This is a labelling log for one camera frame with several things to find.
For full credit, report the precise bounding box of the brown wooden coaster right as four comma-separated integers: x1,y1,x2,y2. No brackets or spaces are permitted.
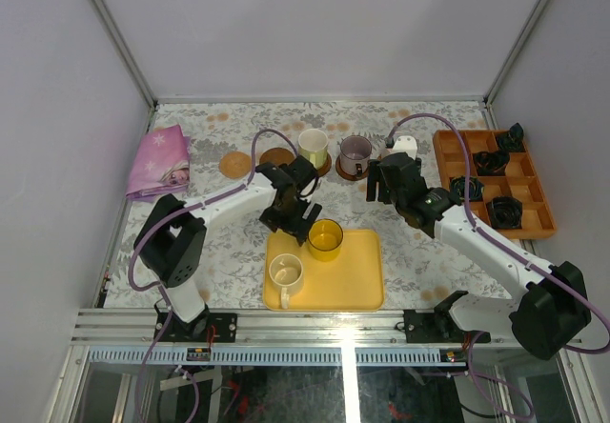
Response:
335,156,369,182

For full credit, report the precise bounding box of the brown wooden coaster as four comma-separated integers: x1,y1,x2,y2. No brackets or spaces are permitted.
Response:
335,156,369,182
259,147,295,167
316,153,333,177

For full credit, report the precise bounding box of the rolled tie with yellow pattern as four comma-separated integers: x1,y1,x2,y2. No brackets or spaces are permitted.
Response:
449,176,485,202

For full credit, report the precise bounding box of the purple mug black handle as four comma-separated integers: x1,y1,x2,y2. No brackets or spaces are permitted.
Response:
339,135,373,174

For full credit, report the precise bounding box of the yellow plastic tray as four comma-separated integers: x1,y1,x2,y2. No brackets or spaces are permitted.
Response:
265,230,385,312

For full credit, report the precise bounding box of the brown wooden coaster middle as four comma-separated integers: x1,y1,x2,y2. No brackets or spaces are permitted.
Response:
316,153,333,177

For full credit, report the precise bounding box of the cream ceramic mug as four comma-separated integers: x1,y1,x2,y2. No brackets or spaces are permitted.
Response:
268,253,304,310

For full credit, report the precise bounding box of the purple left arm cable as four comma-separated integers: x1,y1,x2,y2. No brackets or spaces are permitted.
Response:
127,129,301,423

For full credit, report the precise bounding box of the woven rattan coaster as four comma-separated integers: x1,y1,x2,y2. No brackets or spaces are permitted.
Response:
219,151,252,179

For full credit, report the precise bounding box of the rolled dark speckled tie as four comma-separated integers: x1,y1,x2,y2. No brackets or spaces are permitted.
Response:
486,196,523,230

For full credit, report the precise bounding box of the aluminium front frame rail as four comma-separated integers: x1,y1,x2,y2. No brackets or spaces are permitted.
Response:
71,307,585,348

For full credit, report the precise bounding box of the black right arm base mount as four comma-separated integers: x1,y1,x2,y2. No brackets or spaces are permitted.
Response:
403,310,476,344

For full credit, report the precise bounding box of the rolled dark green tie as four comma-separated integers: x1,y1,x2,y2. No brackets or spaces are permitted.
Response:
496,123,525,152

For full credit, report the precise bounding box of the brown wooden coaster left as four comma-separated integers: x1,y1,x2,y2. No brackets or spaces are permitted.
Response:
259,147,295,167

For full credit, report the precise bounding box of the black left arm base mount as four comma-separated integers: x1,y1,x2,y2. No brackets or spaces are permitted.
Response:
153,307,238,344

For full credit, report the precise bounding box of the orange wooden divided organizer box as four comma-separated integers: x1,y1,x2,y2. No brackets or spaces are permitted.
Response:
433,130,557,240

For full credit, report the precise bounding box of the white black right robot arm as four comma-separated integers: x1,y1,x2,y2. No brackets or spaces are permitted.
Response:
367,152,591,360

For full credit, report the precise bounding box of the pink folded cloth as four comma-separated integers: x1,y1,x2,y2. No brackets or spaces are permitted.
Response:
126,125,190,200

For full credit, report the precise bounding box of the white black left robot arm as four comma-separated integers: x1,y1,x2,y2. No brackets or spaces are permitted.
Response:
134,156,321,342

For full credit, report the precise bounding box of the floral patterned tablecloth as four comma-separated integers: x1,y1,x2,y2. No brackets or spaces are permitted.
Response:
102,101,547,311

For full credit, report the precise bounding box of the rolled tie with orange pattern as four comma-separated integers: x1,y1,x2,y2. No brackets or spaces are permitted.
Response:
473,150,510,176

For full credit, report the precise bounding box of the white mug green handle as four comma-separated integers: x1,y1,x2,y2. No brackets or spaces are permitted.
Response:
297,129,329,170

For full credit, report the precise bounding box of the yellow glass mug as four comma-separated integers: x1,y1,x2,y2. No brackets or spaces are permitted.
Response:
307,219,344,262

